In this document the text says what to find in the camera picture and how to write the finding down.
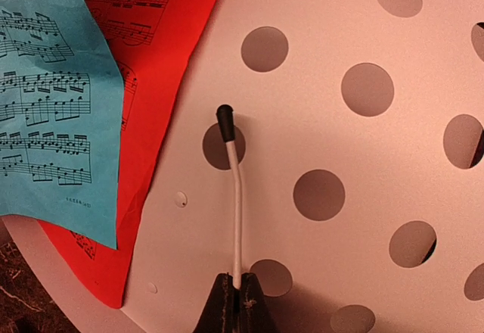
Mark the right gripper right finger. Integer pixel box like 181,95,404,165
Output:
237,272,279,333

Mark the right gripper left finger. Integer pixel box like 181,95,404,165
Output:
193,273,238,333

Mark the white music stand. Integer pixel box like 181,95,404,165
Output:
5,0,483,332

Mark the blue sheet music paper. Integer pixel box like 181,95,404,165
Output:
1,0,124,248

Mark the red sheet music paper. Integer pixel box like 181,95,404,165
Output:
42,0,216,309

